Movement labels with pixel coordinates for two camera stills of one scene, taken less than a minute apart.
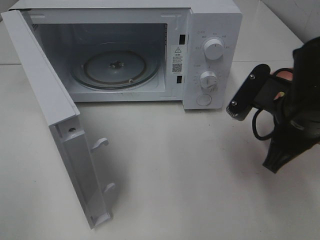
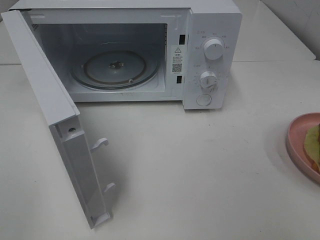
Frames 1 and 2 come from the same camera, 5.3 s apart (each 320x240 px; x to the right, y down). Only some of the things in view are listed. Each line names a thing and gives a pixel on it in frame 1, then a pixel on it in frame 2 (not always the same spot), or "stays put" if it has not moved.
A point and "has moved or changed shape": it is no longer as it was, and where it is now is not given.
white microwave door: (78, 155) stays put
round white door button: (203, 99) stays put
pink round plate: (286, 73) has moved or changed shape
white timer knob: (208, 80) stays put
